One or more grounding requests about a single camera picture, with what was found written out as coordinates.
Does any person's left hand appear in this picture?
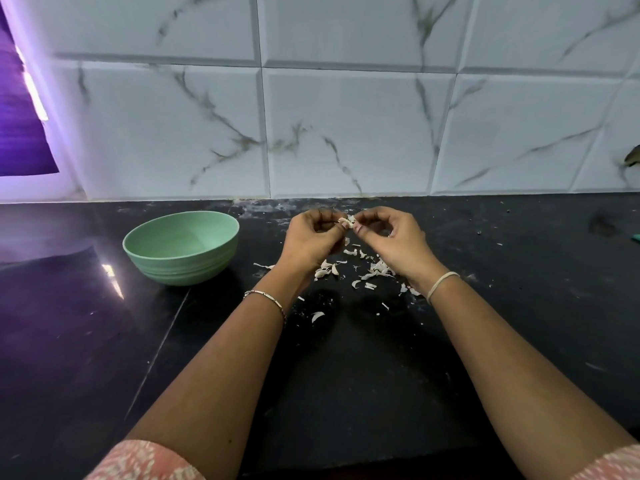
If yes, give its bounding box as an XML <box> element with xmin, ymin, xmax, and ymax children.
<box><xmin>276</xmin><ymin>205</ymin><xmax>348</xmax><ymax>286</ymax></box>

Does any silver left wrist bracelet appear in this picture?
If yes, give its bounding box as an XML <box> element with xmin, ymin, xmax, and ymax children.
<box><xmin>243</xmin><ymin>289</ymin><xmax>288</xmax><ymax>326</ymax></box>

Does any silver wrist bracelet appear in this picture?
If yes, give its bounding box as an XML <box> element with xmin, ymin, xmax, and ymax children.
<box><xmin>243</xmin><ymin>289</ymin><xmax>288</xmax><ymax>326</ymax></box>
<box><xmin>426</xmin><ymin>271</ymin><xmax>462</xmax><ymax>304</ymax></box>

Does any silver right wrist bracelet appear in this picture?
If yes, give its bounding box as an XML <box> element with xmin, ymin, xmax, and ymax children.
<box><xmin>426</xmin><ymin>271</ymin><xmax>462</xmax><ymax>304</ymax></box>

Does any pile of white garlic peels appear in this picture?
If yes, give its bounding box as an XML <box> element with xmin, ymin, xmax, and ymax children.
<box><xmin>342</xmin><ymin>235</ymin><xmax>425</xmax><ymax>312</ymax></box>

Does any person's right hand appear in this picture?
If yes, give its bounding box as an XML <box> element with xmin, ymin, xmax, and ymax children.
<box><xmin>353</xmin><ymin>205</ymin><xmax>450</xmax><ymax>294</ymax></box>

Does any pink patterned right sleeve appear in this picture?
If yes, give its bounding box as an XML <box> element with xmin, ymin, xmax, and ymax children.
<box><xmin>570</xmin><ymin>443</ymin><xmax>640</xmax><ymax>480</ymax></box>

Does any mint green bowl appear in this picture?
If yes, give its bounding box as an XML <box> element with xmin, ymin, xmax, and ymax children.
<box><xmin>122</xmin><ymin>209</ymin><xmax>242</xmax><ymax>287</ymax></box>

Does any person's right forearm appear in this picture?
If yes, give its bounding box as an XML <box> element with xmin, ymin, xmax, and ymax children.
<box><xmin>430</xmin><ymin>277</ymin><xmax>636</xmax><ymax>478</ymax></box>

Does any bright window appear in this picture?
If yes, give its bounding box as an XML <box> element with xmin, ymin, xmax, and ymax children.
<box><xmin>14</xmin><ymin>45</ymin><xmax>50</xmax><ymax>123</ymax></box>

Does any pink patterned left sleeve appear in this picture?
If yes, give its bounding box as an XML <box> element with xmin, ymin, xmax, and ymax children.
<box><xmin>84</xmin><ymin>439</ymin><xmax>208</xmax><ymax>480</ymax></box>

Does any person's left forearm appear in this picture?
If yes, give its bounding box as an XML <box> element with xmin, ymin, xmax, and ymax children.
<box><xmin>125</xmin><ymin>277</ymin><xmax>301</xmax><ymax>474</ymax></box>

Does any pink patterned sleeve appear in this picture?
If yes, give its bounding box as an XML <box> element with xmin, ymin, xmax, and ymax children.
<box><xmin>84</xmin><ymin>439</ymin><xmax>208</xmax><ymax>480</ymax></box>
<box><xmin>570</xmin><ymin>443</ymin><xmax>640</xmax><ymax>480</ymax></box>

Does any purple cloth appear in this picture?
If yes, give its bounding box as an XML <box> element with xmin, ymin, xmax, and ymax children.
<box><xmin>0</xmin><ymin>0</ymin><xmax>60</xmax><ymax>178</ymax></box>

